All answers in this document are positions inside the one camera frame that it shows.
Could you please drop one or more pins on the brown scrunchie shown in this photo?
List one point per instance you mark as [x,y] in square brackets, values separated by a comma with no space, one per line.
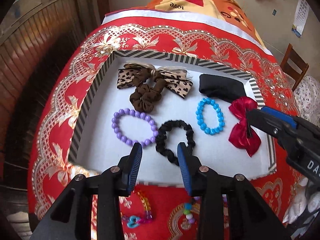
[149,85]

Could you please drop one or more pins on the wooden chair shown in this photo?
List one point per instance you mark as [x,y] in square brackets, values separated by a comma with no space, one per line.
[294,66]

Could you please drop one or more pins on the black scrunchie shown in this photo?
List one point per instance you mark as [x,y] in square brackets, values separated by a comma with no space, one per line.
[162,136]

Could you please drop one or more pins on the red satin bow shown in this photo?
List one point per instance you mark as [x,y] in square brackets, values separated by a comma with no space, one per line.
[242,136]

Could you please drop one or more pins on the striped white tray box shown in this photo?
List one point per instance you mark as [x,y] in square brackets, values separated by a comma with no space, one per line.
[95,145]

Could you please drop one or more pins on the white floral cushion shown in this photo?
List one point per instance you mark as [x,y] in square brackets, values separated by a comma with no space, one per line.
[307,98]

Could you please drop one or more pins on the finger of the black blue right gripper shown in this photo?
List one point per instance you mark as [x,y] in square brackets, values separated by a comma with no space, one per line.
[270,121]

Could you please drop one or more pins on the wooden wardrobe door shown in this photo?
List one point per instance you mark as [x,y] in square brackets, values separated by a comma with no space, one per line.
[30,29]

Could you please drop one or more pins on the red floral bedspread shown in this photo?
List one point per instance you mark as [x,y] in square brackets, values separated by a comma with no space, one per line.
[148,34]

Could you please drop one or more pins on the black cloth pouch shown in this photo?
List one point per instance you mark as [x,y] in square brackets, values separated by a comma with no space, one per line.
[220,87]

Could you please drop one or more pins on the orange love print blanket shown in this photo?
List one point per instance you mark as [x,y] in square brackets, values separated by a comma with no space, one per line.
[226,10]

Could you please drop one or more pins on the leopard print bow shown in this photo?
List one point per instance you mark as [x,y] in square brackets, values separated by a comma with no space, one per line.
[175,79]

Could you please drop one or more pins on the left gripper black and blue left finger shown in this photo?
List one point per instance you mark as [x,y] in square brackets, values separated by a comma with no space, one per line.
[70,215]

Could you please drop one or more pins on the wall calendar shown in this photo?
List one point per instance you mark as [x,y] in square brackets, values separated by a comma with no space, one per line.
[301,15]

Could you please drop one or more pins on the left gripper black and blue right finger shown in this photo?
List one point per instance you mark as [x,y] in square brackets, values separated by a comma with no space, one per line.
[250,217]

